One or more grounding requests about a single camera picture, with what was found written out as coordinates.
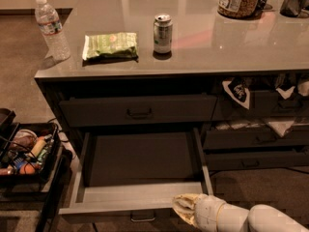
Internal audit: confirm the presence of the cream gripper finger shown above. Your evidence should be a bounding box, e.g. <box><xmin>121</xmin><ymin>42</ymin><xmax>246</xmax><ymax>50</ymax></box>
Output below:
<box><xmin>176</xmin><ymin>209</ymin><xmax>197</xmax><ymax>227</ymax></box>
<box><xmin>173</xmin><ymin>193</ymin><xmax>207</xmax><ymax>211</ymax></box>

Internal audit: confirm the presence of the grey drawer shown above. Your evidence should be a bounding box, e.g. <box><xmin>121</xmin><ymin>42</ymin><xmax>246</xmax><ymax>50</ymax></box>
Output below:
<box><xmin>212</xmin><ymin>90</ymin><xmax>309</xmax><ymax>121</ymax></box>
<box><xmin>202</xmin><ymin>123</ymin><xmax>309</xmax><ymax>150</ymax></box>
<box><xmin>59</xmin><ymin>94</ymin><xmax>216</xmax><ymax>128</ymax></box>
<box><xmin>60</xmin><ymin>129</ymin><xmax>212</xmax><ymax>223</ymax></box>
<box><xmin>205</xmin><ymin>149</ymin><xmax>309</xmax><ymax>171</ymax></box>

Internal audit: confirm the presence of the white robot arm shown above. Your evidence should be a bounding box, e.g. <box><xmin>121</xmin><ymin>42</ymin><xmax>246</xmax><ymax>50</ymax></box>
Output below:
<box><xmin>173</xmin><ymin>193</ymin><xmax>309</xmax><ymax>232</ymax></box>

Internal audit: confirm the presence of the white cloth in drawer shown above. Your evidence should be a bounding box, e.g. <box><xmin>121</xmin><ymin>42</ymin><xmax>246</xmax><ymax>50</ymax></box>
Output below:
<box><xmin>214</xmin><ymin>118</ymin><xmax>295</xmax><ymax>137</ymax></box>

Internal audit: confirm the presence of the black white snack packet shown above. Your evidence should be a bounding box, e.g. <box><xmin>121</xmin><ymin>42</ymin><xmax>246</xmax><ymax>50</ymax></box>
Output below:
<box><xmin>222</xmin><ymin>77</ymin><xmax>250</xmax><ymax>109</ymax></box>

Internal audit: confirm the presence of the grey counter cabinet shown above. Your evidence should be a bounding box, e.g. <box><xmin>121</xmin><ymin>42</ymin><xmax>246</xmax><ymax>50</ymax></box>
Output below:
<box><xmin>34</xmin><ymin>0</ymin><xmax>309</xmax><ymax>179</ymax></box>

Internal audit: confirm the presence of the black bin of items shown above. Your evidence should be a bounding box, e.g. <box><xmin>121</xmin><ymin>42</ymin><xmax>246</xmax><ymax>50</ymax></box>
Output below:
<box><xmin>0</xmin><ymin>123</ymin><xmax>60</xmax><ymax>185</ymax></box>

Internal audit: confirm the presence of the green snack bag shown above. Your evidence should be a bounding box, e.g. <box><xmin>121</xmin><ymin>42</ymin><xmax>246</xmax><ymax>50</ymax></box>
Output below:
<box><xmin>82</xmin><ymin>32</ymin><xmax>138</xmax><ymax>61</ymax></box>

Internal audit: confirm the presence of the silver soda can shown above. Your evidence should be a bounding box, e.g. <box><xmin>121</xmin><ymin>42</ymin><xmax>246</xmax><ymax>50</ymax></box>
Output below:
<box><xmin>154</xmin><ymin>14</ymin><xmax>173</xmax><ymax>54</ymax></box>

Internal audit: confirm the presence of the large jar of nuts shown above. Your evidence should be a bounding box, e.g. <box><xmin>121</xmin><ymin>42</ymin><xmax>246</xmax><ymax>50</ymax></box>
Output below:
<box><xmin>217</xmin><ymin>0</ymin><xmax>258</xmax><ymax>18</ymax></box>

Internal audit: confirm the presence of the dark glass pitcher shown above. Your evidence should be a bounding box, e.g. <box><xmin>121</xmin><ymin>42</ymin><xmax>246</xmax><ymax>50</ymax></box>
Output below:
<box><xmin>280</xmin><ymin>0</ymin><xmax>309</xmax><ymax>17</ymax></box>

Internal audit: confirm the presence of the clear plastic water bottle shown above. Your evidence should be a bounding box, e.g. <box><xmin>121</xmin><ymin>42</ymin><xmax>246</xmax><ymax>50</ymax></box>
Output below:
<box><xmin>35</xmin><ymin>0</ymin><xmax>70</xmax><ymax>61</ymax></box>

